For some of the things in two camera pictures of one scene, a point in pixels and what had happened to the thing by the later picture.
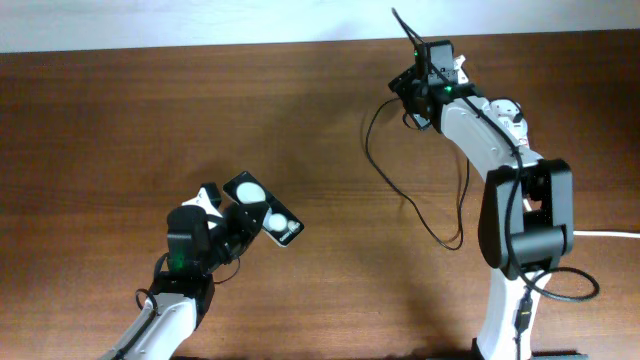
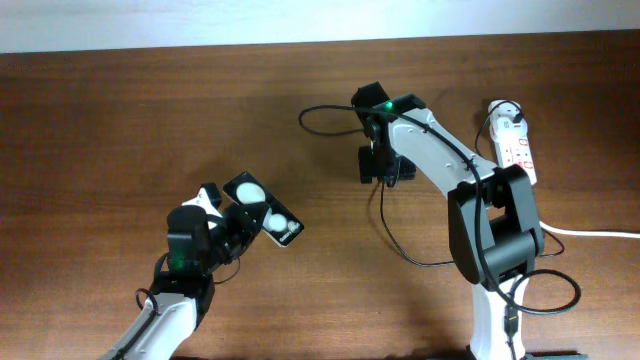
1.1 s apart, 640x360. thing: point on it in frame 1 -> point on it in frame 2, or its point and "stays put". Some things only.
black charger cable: [406, 197] -> [478, 152]
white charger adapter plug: [518, 132] stays put
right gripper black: [402, 81] -> [402, 171]
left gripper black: [248, 227] stays put
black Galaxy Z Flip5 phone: [281, 224] stays put
